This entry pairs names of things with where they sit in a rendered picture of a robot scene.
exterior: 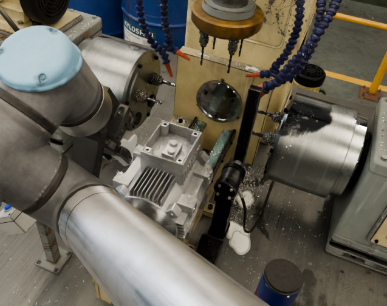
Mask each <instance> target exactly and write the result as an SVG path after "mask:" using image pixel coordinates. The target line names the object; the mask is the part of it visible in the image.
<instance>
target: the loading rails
mask: <svg viewBox="0 0 387 306"><path fill-rule="evenodd" d="M195 123H196V125H195ZM198 123H199V124H198ZM202 123H203V122H202ZM202 123H200V121H198V117H195V118H194V120H193V121H192V122H191V124H190V125H189V127H188V128H189V129H193V130H196V129H197V131H198V129H199V132H201V133H202V136H201V141H200V151H202V149H203V146H204V138H205V130H206V125H207V123H205V122H204V123H203V124H202ZM197 126H198V128H197ZM195 128H196V129H195ZM226 130H227V129H224V130H223V131H222V133H221V134H222V136H223V137H222V136H221V137H220V136H219V140H217V144H215V146H214V147H213V149H212V151H213V154H214V153H216V155H215V154H214V155H213V154H209V161H207V164H208V165H210V163H211V166H212V167H211V168H212V169H213V170H212V171H213V178H212V181H211V184H210V186H209V188H208V190H207V192H206V194H208V197H207V202H206V204H205V206H204V209H200V208H199V209H198V211H197V213H196V215H195V217H194V219H193V222H192V223H193V224H194V228H193V232H194V230H195V228H196V226H197V224H198V222H199V220H200V218H201V216H202V215H205V216H208V217H211V218H213V212H214V206H215V204H213V203H210V202H209V200H210V198H211V196H212V194H213V192H214V184H215V183H216V180H217V179H218V178H219V177H220V175H221V171H222V168H223V167H224V165H225V164H226V163H228V162H229V160H230V157H231V152H232V149H233V143H234V140H235V134H236V129H233V131H229V130H227V131H226ZM224 131H226V132H224ZM223 133H225V134H224V135H223ZM228 133H229V134H228ZM230 133H231V134H230ZM224 136H225V138H224ZM223 145H224V146H223ZM214 149H215V150H214ZM212 151H211V153H212ZM218 152H219V153H218ZM216 157H218V158H216ZM211 159H212V160H211ZM193 232H192V234H193ZM192 234H191V236H192ZM190 238H191V237H190ZM189 240H190V239H189ZM189 240H186V239H184V240H183V243H185V244H186V245H188V246H189V247H190V248H191V249H193V250H195V248H196V246H195V245H192V244H190V243H188V242H189ZM92 282H93V283H94V284H95V291H96V295H97V298H99V299H100V298H101V300H103V301H105V302H108V303H110V304H112V302H111V301H110V300H109V298H108V297H107V296H106V294H105V293H104V291H103V290H102V289H101V288H100V286H99V285H98V284H97V282H96V281H95V279H94V278H93V277H92Z"/></svg>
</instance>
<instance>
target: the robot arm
mask: <svg viewBox="0 0 387 306"><path fill-rule="evenodd" d="M122 108H124V109H125V111H124V113H123V112H122ZM119 109H120V110H119ZM129 113H130V114H131V115H132V120H131V122H130V123H128V119H129V117H128V115H129ZM135 120H136V117H135V115H134V114H133V112H132V110H131V109H130V107H129V106H126V105H124V104H121V103H119V101H118V99H117V98H116V96H115V95H114V93H113V92H112V90H111V89H110V87H107V86H103V85H102V83H101V82H100V80H99V79H98V78H97V77H96V76H95V74H94V73H93V71H92V70H91V68H90V67H89V65H88V64H87V62H86V61H85V60H84V58H83V57H82V54H81V52H80V50H79V48H78V47H77V46H76V45H75V44H74V43H72V42H71V40H70V39H69V38H68V37H67V36H66V35H65V34H64V33H63V32H61V31H59V30H58V29H55V28H53V27H49V26H44V25H36V26H31V27H26V28H24V29H21V30H18V31H17V32H15V33H14V34H12V35H10V36H9V37H8V38H7V39H6V40H5V41H4V42H3V43H2V45H1V46H0V206H1V205H2V204H1V203H2V202H4V203H6V204H8V205H10V206H11V207H13V208H15V209H17V210H18V211H21V212H23V213H24V214H27V215H28V216H30V217H32V218H34V219H36V220H37V221H39V222H41V223H43V224H45V225H47V226H48V227H50V228H52V229H53V230H55V231H56V232H57V233H58V235H59V236H60V237H61V239H62V240H63V242H64V243H65V244H66V245H67V246H68V247H69V248H70V249H72V250H73V252H74V253H75V254H76V255H77V257H78V258H79V260H80V261H81V262H82V264H83V265H84V266H85V267H86V269H87V270H88V272H89V273H90V274H91V276H92V277H93V278H94V279H95V281H96V282H97V284H98V285H99V286H100V288H101V289H102V290H103V291H104V293H105V294H106V296H107V297H108V298H109V300H110V301H111V302H112V303H113V304H114V306H270V305H269V304H267V303H265V302H264V301H263V300H262V299H260V298H259V297H257V296H256V295H255V294H253V293H252V292H251V291H249V290H248V289H246V288H245V287H243V286H242V285H241V284H240V283H238V282H237V281H235V280H234V279H233V278H231V277H230V276H229V275H227V274H226V273H224V272H223V271H222V270H220V269H219V268H218V267H216V266H215V265H213V264H212V263H211V262H209V261H208V260H206V259H205V258H204V257H202V256H201V255H200V254H198V253H197V252H195V251H194V250H193V249H191V248H190V247H189V246H188V245H186V244H185V243H183V242H182V241H181V240H179V239H178V238H176V237H175V236H174V235H172V234H171V233H169V232H168V231H167V230H166V229H164V228H163V227H161V226H160V225H159V224H157V223H156V222H155V221H153V220H152V219H150V218H149V217H148V216H146V215H145V214H144V213H142V212H141V211H139V210H138V209H137V208H135V207H134V206H132V205H131V204H130V203H128V202H127V201H126V199H125V198H124V197H123V196H122V195H121V193H120V192H119V191H118V190H117V189H115V188H114V187H113V186H111V185H107V184H106V183H105V182H103V181H102V180H100V179H99V175H100V168H101V162H102V158H104V159H106V160H110V159H112V158H113V157H114V158H115V159H117V160H118V162H120V163H121V164H122V165H123V166H127V165H131V164H132V161H133V158H132V155H133V153H134V149H135V146H136V143H137V136H136V134H134V135H133V136H132V137H131V138H130V139H129V140H128V141H127V140H126V139H124V138H123V139H122V136H124V133H125V131H126V129H127V127H128V126H129V128H130V129H132V127H133V125H134V122H135ZM58 128H60V129H61V130H62V131H63V132H65V133H66V134H68V135H71V136H73V137H74V143H73V148H72V155H71V159H69V158H68V157H66V156H65V155H64V154H62V153H60V152H59V151H57V150H56V149H54V148H53V147H51V146H50V145H49V144H47V142H48V141H49V139H50V138H51V136H52V135H53V133H54V132H55V131H56V130H57V129H58Z"/></svg>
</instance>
